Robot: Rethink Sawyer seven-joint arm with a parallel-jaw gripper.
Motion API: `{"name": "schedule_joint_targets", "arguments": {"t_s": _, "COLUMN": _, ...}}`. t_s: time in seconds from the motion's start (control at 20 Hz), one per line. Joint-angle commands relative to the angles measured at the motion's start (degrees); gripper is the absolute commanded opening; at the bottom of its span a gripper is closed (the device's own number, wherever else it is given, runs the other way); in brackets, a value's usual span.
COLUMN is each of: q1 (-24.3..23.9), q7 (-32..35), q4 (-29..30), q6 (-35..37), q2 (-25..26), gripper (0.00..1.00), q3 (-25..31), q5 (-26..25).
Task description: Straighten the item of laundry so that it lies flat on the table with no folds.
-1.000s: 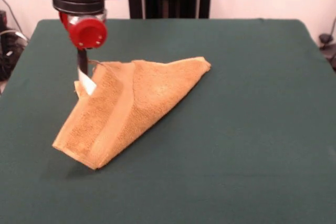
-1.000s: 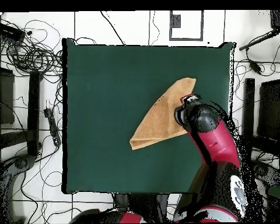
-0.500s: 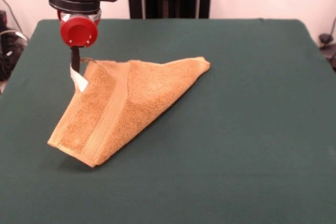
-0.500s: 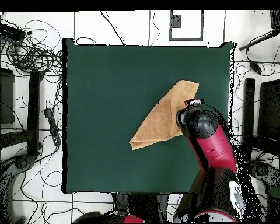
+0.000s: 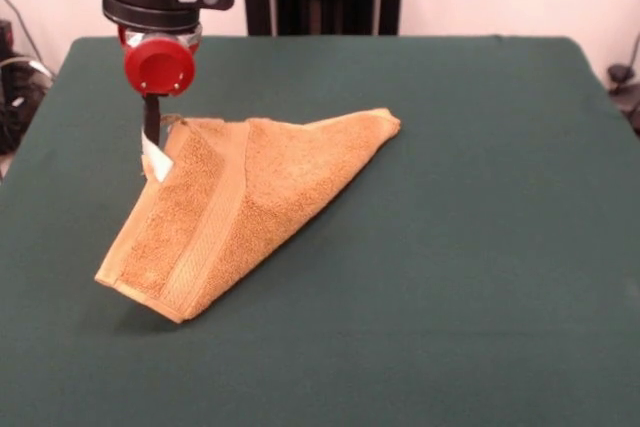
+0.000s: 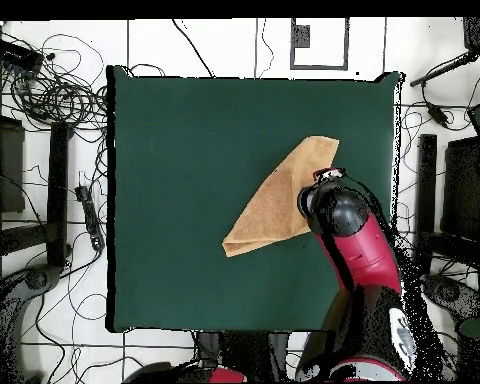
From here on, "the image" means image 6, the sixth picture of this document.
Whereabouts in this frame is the orange terry towel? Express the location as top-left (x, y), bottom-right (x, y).
top-left (221, 134), bottom-right (340, 258)

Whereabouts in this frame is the dark flat panel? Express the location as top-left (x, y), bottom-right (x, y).
top-left (441, 135), bottom-right (480, 241)
top-left (0, 113), bottom-right (26, 214)

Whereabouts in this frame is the black floor beam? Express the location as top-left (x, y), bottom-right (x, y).
top-left (46, 121), bottom-right (74, 268)
top-left (413, 133), bottom-right (438, 275)

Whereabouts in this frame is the black power adapter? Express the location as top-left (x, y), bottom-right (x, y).
top-left (426, 102), bottom-right (451, 129)

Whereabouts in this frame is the black rod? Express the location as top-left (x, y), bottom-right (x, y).
top-left (408, 50), bottom-right (480, 88)

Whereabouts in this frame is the dark grey stand base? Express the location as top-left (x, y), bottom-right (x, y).
top-left (0, 263), bottom-right (63, 383)
top-left (421, 273), bottom-right (480, 321)

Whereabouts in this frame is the dark green table cloth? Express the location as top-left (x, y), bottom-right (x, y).
top-left (105, 64), bottom-right (405, 335)

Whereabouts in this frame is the black power strip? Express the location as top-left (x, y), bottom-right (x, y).
top-left (74, 184), bottom-right (106, 252)

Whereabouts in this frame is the black rectangular box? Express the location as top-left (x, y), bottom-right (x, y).
top-left (0, 37), bottom-right (44, 72)

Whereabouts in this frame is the black cable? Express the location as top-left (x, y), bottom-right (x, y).
top-left (171, 18), bottom-right (216, 78)

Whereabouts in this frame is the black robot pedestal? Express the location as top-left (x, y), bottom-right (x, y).
top-left (192, 330), bottom-right (292, 383)

